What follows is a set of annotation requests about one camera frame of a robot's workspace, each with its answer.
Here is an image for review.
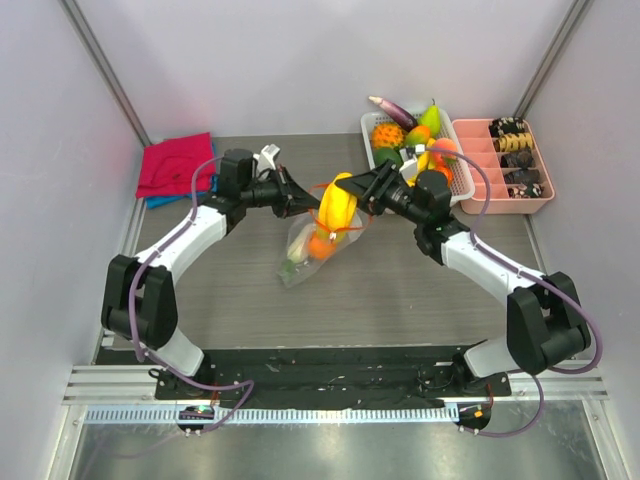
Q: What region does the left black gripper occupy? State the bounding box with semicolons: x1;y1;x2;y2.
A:
241;165;323;220

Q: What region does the clear orange zip top bag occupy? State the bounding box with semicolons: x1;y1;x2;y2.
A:
277;172;372;288

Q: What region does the white toy radish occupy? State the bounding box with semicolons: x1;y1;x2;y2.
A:
281;224;315;272

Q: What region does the orange toy orange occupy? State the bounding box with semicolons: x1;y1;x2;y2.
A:
308;233;335;260

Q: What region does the pink toy peach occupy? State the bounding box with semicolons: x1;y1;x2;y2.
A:
429;138;458;164

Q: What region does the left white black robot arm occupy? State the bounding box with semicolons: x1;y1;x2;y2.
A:
101;144;319;399

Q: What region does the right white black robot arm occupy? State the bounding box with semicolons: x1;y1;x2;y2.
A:
336;162;592;395

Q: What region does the orange toy pineapple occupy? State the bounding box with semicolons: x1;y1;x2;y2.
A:
370;122;405;150

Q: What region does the small yellow toy banana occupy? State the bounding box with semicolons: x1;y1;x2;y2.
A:
407;150;431;187

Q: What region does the red green toy mango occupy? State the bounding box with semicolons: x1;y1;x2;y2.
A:
403;125;432;147

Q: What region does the purple toy eggplant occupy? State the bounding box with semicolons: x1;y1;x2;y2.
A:
368;96;418;132

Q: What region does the orange toy pumpkin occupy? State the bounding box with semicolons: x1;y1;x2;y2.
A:
435;165;454;188

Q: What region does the green toy pear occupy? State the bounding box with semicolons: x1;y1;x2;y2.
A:
418;100;441;138

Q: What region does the white plastic fruit basket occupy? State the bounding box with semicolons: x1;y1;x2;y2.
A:
360;110;476;207

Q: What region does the magenta folded cloth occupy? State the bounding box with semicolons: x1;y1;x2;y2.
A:
135;131;217;199

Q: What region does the blue folded cloth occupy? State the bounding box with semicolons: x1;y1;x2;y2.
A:
145;142;221;210

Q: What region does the pink divided plastic tray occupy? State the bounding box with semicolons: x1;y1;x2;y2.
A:
453;117;556;214

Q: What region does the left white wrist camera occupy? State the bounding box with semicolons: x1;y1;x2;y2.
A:
253;144;281;174

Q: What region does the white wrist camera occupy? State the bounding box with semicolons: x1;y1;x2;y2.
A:
253;144;281;174
399;145;427;178

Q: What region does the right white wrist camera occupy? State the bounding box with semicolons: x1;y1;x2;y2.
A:
399;145;427;178

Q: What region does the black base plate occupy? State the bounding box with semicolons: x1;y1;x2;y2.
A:
94;344;513;407

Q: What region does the white slotted cable duct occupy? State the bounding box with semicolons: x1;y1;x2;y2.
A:
84;403;459;425

